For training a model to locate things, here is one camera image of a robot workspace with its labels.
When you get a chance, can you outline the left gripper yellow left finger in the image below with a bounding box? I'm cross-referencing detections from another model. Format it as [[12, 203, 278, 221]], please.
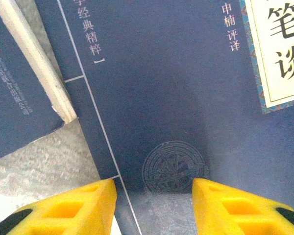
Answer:
[[0, 178, 117, 235]]

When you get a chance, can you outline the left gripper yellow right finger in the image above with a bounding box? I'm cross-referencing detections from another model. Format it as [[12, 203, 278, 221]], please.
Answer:
[[192, 178, 294, 235]]

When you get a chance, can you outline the blue book short yellow label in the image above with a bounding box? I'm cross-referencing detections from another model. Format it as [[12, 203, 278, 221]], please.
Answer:
[[0, 0, 79, 164]]

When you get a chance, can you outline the blue book long cream label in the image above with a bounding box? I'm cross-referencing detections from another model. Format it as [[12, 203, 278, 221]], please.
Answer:
[[34, 0, 294, 235]]

